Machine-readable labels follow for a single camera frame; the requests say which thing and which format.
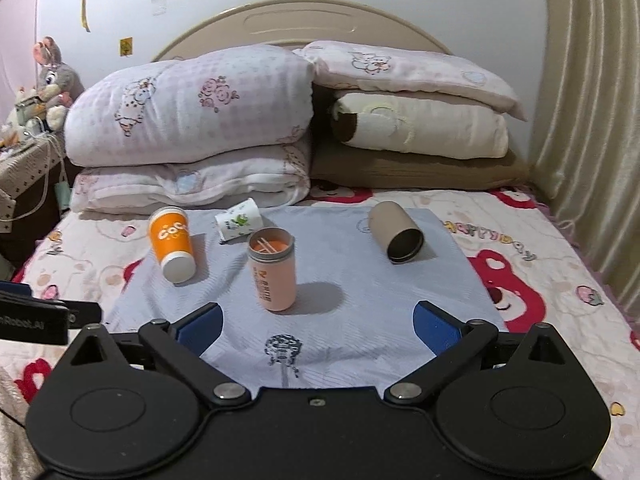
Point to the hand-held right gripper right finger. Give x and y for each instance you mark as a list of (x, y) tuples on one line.
[(435, 330)]

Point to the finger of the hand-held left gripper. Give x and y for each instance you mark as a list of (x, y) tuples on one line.
[(85, 314)]

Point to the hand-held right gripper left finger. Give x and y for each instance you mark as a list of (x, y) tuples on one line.
[(202, 327)]

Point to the orange paper cup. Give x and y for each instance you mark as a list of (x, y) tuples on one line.
[(170, 240)]

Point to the white cup with green print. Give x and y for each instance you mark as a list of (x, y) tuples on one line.
[(239, 222)]

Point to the brown paper cup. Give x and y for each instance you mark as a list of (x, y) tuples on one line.
[(387, 225)]

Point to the pink tumbler cup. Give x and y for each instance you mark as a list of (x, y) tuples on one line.
[(272, 275)]

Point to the grey-blue cloth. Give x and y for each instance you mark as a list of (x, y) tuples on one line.
[(350, 280)]

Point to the beige fuzzy blanket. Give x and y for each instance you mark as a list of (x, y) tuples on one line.
[(15, 425)]

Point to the bedside cabinet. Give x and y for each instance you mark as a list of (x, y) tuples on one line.
[(25, 185)]

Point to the pink white folded quilt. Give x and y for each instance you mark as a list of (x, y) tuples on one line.
[(200, 180)]

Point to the cream brown pillow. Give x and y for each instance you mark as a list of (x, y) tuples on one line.
[(440, 125)]

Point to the pink checked folded quilt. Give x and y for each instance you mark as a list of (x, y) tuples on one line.
[(190, 105)]

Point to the grey plush toy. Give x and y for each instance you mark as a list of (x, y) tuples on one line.
[(60, 77)]

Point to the pink printed pillow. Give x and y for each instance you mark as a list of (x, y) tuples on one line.
[(410, 75)]

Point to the beige striped curtain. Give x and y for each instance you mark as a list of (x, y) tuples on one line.
[(585, 110)]

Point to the pink curtain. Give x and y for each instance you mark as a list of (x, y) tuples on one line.
[(20, 50)]

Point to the beige headboard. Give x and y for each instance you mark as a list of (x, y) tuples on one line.
[(300, 25)]

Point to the yellow wall sticker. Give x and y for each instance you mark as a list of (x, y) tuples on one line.
[(125, 45)]

